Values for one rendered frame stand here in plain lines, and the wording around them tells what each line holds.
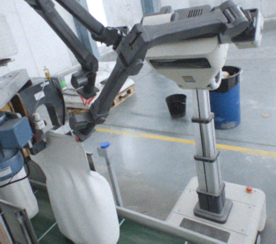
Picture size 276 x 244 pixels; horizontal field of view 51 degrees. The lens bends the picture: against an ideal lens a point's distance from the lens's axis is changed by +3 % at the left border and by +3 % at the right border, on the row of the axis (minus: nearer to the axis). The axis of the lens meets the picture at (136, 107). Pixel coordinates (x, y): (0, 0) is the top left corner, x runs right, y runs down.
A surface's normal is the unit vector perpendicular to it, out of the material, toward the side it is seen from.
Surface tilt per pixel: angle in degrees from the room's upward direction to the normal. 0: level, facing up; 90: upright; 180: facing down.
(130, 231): 0
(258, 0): 90
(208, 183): 90
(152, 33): 45
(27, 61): 90
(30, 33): 90
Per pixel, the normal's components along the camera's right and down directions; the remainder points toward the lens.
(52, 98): 0.83, 0.06
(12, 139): -0.14, 0.40
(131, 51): -0.75, 0.08
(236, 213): -0.18, -0.91
